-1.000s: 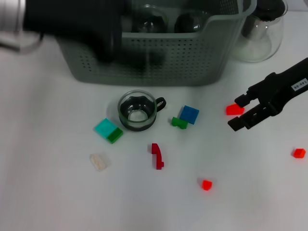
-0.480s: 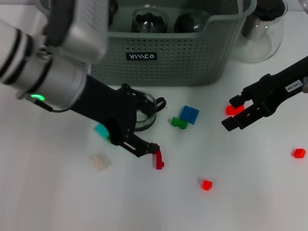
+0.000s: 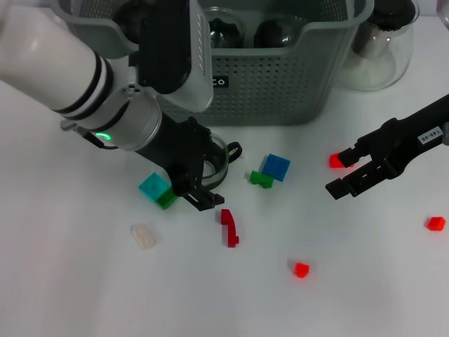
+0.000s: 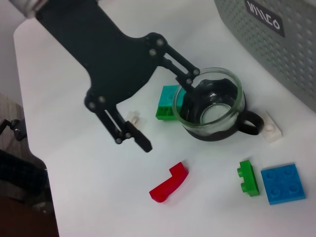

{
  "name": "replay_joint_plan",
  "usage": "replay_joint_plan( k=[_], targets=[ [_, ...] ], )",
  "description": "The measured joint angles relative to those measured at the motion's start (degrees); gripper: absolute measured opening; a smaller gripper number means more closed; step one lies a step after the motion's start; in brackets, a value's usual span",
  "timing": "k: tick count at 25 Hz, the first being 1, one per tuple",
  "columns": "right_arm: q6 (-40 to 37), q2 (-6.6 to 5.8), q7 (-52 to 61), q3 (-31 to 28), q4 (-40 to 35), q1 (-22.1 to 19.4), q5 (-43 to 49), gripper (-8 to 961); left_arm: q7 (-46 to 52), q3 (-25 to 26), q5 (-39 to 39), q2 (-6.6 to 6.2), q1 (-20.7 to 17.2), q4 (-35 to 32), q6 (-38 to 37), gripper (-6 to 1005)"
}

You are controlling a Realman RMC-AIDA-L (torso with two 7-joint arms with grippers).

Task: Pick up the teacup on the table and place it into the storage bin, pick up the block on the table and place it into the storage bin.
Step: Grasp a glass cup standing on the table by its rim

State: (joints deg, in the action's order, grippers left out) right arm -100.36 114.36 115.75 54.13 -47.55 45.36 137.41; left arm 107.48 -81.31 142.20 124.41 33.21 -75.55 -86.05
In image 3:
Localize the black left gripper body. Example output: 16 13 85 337
134 115 213 198

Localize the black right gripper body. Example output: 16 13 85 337
349 93 449 197

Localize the glass teacup black sleeve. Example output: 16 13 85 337
253 19 295 49
205 6 247 49
199 132 243 187

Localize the grey perforated plastic storage bin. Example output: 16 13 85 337
52 0 376 127

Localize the orange-red sloped brick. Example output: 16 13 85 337
328 151 347 169

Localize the dark red curved brick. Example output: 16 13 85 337
220 209 241 249

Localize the flat green square brick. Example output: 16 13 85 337
156 185 180 211

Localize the teal square building brick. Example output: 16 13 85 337
137 171 172 204

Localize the small green stepped brick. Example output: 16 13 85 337
249 169 276 190

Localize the blue square building brick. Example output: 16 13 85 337
261 152 292 183

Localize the clear translucent building brick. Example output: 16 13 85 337
129 223 161 251

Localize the glass pitcher with black lid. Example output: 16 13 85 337
336 0 421 92

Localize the small red cube brick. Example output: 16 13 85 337
293 262 311 279
426 216 447 232

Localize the dark clay teapot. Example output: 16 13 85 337
112 0 143 45

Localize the left arm signal cable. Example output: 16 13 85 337
59 119 120 151

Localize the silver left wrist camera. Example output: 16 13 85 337
128 0 215 114

